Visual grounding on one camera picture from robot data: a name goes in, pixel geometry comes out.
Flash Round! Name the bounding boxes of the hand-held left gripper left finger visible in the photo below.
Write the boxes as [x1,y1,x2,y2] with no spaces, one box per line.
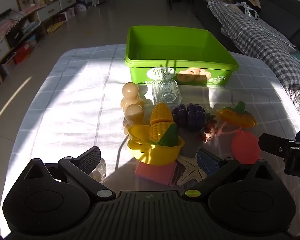
[22,146,117,201]

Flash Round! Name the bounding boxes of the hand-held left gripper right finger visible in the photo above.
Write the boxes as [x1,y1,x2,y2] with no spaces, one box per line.
[184,147,278,200]

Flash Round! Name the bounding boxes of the beige starfish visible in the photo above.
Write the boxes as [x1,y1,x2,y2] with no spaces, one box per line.
[176,155,228,187]

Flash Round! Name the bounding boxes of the pink toy piece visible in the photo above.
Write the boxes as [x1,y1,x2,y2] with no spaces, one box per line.
[231,130,262,164]

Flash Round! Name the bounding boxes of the orange toy pumpkin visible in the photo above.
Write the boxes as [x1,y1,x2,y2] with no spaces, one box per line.
[216,101,258,128]

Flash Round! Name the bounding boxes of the yellow toy pot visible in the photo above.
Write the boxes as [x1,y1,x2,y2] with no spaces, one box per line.
[127,124,185,166]

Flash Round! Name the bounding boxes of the pink pig toy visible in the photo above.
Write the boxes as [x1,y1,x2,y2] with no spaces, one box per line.
[135,160,178,186]

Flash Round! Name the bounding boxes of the toy corn with green husk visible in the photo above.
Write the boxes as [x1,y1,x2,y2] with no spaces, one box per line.
[149,122,179,147]

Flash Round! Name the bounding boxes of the yellow toy corn half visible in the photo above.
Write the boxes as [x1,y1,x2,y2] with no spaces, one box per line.
[150,102,174,125]

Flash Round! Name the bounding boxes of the green plastic box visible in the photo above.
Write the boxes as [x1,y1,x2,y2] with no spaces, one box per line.
[124,25,240,87]

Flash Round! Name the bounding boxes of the purple toy grapes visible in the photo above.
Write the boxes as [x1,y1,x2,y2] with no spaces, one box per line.
[172,103,207,130]

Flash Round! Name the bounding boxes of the tan doll figure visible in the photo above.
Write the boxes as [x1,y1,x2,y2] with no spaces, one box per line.
[120,82,153,110]
[122,104,145,135]

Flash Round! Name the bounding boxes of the clear plastic container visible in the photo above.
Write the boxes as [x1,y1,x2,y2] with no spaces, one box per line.
[151,79,182,105]

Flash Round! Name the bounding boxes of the dark sofa with blanket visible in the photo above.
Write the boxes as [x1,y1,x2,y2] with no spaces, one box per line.
[196,0,300,135]

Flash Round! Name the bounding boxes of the red storage box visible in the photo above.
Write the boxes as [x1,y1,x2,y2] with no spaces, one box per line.
[14,42,33,64]

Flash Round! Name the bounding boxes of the dark grey sofa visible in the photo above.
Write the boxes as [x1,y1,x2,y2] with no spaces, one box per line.
[192,0,300,53]

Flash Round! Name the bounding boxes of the row of yellow toy ducks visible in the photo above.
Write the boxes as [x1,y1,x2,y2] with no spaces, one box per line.
[47,22,65,34]

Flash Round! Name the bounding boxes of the white and red carton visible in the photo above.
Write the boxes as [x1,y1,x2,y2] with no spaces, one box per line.
[51,11,75,24]

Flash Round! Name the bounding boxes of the black garment with white ribbon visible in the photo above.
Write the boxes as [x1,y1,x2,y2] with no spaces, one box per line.
[231,0,262,20]

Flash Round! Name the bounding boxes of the wooden cabinet with white drawers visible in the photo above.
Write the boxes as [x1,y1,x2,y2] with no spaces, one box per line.
[0,0,77,85]

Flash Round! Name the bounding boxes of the pink cloth with tassels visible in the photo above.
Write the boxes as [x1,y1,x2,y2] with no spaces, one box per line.
[0,4,50,32]

